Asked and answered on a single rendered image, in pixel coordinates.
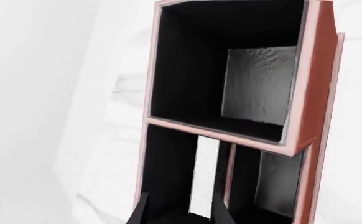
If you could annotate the red-brown desk caddy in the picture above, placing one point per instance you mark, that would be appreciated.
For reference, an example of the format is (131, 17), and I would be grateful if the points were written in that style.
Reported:
(321, 70)

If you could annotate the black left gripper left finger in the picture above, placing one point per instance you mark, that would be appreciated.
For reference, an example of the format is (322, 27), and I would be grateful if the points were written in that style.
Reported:
(139, 213)

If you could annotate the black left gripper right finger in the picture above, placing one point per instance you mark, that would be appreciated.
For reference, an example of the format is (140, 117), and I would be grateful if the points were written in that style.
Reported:
(222, 213)

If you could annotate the white book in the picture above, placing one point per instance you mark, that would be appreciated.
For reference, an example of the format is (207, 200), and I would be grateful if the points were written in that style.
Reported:
(204, 177)

